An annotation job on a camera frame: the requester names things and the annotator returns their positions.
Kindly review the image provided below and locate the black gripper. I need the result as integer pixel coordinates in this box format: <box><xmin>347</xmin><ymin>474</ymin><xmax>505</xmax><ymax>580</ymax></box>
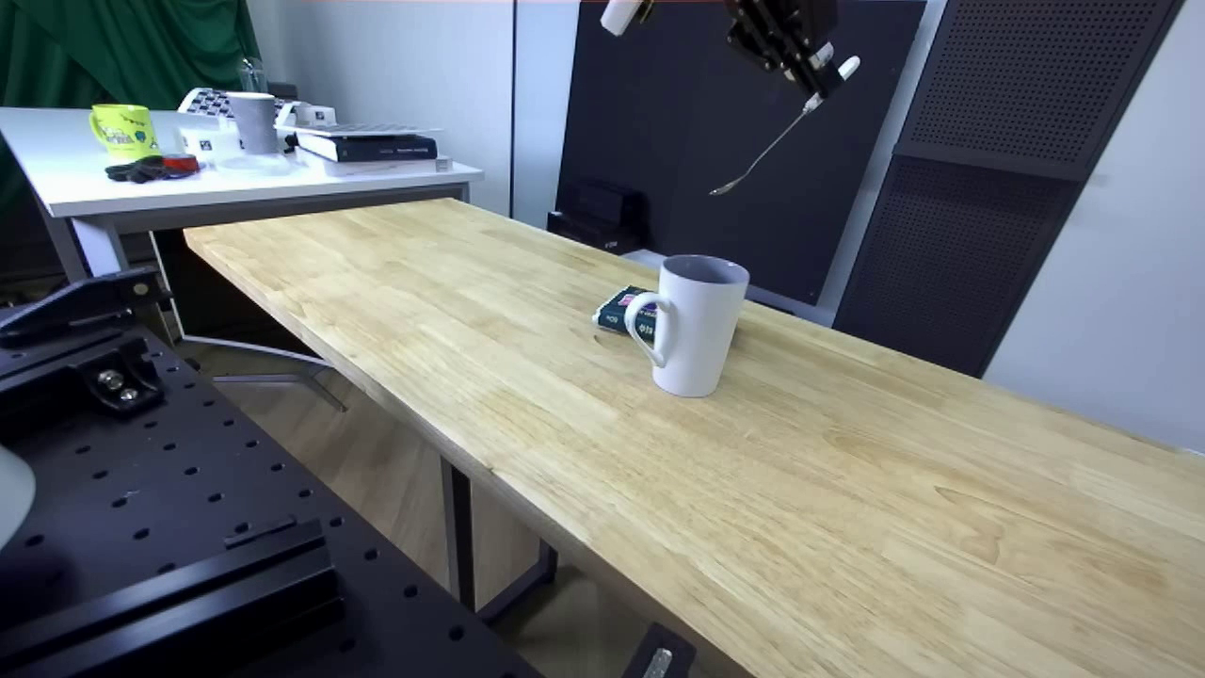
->
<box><xmin>722</xmin><ymin>0</ymin><xmax>850</xmax><ymax>100</ymax></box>

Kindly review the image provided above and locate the white handled metal spoon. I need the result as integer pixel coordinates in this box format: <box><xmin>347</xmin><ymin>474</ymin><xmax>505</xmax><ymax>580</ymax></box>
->
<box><xmin>704</xmin><ymin>52</ymin><xmax>870</xmax><ymax>203</ymax></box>

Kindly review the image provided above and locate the yellow cup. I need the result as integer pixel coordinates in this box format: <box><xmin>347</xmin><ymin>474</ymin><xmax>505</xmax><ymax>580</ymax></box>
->
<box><xmin>83</xmin><ymin>100</ymin><xmax>168</xmax><ymax>166</ymax></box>

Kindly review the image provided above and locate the wide dark partition panel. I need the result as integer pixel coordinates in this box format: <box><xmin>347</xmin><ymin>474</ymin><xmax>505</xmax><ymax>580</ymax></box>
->
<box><xmin>553</xmin><ymin>0</ymin><xmax>936</xmax><ymax>319</ymax></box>

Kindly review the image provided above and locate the narrow dark mesh panel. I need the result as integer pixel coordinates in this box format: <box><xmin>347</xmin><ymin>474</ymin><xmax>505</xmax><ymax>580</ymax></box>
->
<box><xmin>833</xmin><ymin>0</ymin><xmax>1191</xmax><ymax>381</ymax></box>

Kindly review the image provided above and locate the black box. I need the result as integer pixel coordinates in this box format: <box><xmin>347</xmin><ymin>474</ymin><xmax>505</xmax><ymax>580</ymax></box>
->
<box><xmin>545</xmin><ymin>172</ymin><xmax>658</xmax><ymax>255</ymax></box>

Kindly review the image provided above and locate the white mug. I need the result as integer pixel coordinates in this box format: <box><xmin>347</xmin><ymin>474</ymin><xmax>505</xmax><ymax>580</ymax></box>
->
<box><xmin>622</xmin><ymin>254</ymin><xmax>756</xmax><ymax>402</ymax></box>

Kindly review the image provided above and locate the green crayon box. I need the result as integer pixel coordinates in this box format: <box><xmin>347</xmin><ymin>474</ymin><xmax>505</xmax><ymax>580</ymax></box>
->
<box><xmin>589</xmin><ymin>283</ymin><xmax>666</xmax><ymax>346</ymax></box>

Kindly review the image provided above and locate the black book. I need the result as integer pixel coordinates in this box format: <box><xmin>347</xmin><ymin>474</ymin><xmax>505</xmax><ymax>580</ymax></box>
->
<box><xmin>298</xmin><ymin>132</ymin><xmax>446</xmax><ymax>169</ymax></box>

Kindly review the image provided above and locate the gray mug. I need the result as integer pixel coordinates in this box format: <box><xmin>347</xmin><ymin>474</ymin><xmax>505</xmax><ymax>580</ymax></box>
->
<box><xmin>222</xmin><ymin>88</ymin><xmax>289</xmax><ymax>164</ymax></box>

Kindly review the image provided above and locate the black table leg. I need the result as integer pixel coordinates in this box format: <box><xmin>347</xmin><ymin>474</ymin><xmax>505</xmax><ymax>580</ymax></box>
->
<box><xmin>442</xmin><ymin>461</ymin><xmax>557</xmax><ymax>628</ymax></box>

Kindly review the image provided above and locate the small checkered white object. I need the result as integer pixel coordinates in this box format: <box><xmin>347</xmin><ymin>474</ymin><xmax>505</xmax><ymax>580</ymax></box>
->
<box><xmin>174</xmin><ymin>83</ymin><xmax>245</xmax><ymax>169</ymax></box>

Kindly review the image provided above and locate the white side table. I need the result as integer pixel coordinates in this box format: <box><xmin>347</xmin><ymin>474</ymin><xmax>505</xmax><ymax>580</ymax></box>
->
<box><xmin>0</xmin><ymin>103</ymin><xmax>486</xmax><ymax>371</ymax></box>

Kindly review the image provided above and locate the red and black tool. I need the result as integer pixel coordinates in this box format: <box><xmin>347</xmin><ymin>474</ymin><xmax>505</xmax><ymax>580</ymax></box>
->
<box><xmin>101</xmin><ymin>151</ymin><xmax>206</xmax><ymax>189</ymax></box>

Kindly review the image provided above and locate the green curtain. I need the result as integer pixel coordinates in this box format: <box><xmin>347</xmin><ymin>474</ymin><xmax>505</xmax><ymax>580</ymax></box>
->
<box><xmin>0</xmin><ymin>0</ymin><xmax>265</xmax><ymax>112</ymax></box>

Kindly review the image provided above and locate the black clamp block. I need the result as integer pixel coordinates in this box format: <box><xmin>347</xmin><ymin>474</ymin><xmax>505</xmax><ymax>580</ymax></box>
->
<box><xmin>78</xmin><ymin>354</ymin><xmax>170</xmax><ymax>417</ymax></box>

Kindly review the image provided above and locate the metal table bracket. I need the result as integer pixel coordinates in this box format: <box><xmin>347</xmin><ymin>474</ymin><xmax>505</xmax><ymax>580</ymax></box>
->
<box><xmin>622</xmin><ymin>623</ymin><xmax>701</xmax><ymax>678</ymax></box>

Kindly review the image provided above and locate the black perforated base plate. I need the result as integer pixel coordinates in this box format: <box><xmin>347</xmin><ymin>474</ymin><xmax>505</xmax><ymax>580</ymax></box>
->
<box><xmin>0</xmin><ymin>267</ymin><xmax>545</xmax><ymax>678</ymax></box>

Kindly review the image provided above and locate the black rail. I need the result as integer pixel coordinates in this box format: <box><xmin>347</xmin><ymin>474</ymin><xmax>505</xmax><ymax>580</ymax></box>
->
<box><xmin>0</xmin><ymin>515</ymin><xmax>347</xmax><ymax>672</ymax></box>

